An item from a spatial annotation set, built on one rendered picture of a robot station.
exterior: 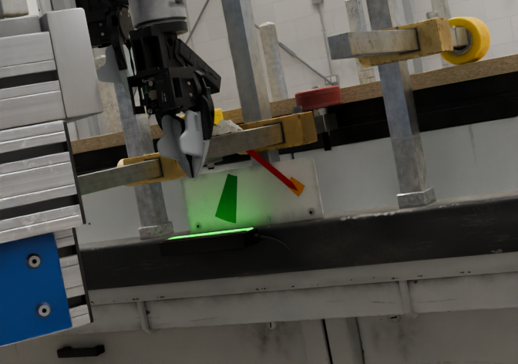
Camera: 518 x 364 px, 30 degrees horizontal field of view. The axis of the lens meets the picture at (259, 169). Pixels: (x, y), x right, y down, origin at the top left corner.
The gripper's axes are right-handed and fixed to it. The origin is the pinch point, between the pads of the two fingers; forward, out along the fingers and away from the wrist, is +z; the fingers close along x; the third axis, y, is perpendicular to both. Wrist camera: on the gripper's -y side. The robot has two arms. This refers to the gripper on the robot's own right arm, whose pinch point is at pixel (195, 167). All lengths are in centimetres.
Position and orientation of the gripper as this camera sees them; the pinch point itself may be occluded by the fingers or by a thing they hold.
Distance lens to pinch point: 135.4
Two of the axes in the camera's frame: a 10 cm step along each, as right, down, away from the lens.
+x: 8.5, -1.3, -5.1
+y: -5.0, 1.2, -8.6
